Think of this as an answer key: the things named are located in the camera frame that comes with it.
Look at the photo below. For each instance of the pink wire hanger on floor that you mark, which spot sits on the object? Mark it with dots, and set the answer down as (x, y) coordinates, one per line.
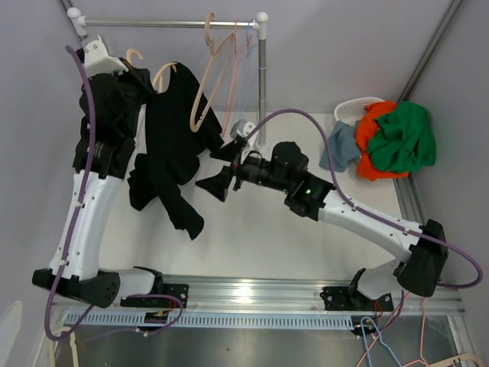
(406, 341)

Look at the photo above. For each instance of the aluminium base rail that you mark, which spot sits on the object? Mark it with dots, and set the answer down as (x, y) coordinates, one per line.
(248, 295)

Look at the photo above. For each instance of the green t shirt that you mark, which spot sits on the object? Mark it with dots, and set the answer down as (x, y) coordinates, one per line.
(404, 141)

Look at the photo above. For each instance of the light blue wire hanger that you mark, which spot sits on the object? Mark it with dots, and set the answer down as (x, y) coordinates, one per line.
(245, 83)

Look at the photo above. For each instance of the beige hanger bottom right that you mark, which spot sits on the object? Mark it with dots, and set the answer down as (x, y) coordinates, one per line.
(459, 359)

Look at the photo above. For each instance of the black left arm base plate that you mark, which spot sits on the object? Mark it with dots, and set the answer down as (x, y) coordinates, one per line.
(167, 297)

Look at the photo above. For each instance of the blue wire hanger on floor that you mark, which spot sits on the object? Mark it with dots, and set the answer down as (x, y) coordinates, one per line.
(369, 323)

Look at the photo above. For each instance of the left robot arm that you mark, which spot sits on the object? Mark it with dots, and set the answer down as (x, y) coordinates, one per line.
(111, 103)

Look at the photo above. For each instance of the white slotted cable duct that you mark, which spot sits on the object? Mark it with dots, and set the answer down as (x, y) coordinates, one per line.
(220, 320)

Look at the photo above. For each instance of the grey-blue t shirt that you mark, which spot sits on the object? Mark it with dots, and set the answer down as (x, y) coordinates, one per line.
(343, 146)

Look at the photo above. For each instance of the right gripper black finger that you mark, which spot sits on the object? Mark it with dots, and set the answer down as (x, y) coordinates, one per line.
(218, 185)
(230, 151)

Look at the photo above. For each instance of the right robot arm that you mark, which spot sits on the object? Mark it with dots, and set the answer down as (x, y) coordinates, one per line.
(418, 256)

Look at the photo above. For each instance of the white perforated plastic basket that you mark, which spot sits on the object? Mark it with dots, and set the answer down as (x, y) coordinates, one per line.
(353, 110)

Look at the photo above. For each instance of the orange t shirt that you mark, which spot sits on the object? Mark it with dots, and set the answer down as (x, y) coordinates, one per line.
(365, 131)

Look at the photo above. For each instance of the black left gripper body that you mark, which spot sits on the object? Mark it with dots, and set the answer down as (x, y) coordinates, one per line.
(134, 90)

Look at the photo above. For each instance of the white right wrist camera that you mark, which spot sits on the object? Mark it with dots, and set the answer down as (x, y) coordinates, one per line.
(242, 128)

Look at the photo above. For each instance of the black t shirt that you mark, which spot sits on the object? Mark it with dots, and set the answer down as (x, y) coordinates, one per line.
(172, 151)

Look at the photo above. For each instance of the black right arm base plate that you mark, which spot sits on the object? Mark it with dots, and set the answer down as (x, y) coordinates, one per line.
(336, 298)

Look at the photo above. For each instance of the beige wooden hanger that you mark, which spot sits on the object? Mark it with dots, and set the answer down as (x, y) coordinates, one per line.
(197, 114)
(158, 75)

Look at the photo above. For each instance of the pink wire hanger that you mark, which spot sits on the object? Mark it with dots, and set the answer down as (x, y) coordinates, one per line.
(406, 341)
(233, 76)

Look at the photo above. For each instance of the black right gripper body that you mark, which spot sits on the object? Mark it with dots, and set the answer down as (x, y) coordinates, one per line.
(251, 169)

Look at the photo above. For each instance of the metal clothes rack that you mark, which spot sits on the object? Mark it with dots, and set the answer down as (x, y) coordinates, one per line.
(259, 25)

